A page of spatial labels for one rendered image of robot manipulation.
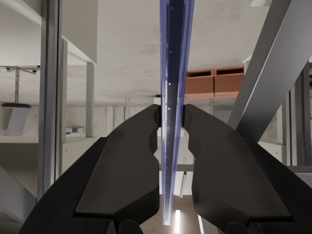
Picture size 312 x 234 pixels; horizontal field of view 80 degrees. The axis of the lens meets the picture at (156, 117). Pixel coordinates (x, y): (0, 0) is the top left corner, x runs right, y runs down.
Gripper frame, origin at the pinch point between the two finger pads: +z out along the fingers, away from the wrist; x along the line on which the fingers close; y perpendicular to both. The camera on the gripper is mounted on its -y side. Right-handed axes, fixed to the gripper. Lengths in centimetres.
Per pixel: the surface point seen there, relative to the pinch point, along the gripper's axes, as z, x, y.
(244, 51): 85, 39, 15
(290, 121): 34, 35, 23
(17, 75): 262, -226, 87
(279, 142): 41, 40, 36
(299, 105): 35, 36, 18
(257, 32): 76, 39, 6
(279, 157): 37, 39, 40
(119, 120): 862, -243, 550
